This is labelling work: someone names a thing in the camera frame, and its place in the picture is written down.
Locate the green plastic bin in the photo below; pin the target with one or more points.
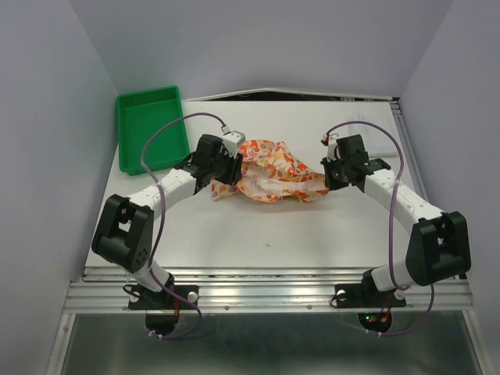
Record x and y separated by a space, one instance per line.
138 116

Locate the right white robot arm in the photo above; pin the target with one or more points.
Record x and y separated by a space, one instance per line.
383 185

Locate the aluminium front rail frame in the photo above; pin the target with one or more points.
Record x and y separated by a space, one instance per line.
262 290

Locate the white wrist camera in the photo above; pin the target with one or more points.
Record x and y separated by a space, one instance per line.
233 141
330 142

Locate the aluminium right side rail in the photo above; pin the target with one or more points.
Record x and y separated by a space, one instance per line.
422 187

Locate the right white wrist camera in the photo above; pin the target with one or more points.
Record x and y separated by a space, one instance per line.
330 142

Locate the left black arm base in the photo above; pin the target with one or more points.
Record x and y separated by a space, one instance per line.
162 310

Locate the orange floral skirt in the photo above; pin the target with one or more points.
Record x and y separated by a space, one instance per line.
269 173

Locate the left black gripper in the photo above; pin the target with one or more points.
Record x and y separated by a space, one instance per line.
234 174

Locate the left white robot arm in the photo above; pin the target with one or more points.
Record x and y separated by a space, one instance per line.
124 234

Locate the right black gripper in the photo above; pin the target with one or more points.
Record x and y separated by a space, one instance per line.
330 183

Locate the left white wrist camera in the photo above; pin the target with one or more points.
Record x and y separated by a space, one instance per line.
233 141

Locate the white skirt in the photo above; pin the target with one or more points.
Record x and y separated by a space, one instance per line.
376 142

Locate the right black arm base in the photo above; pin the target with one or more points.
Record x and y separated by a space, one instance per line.
359 297

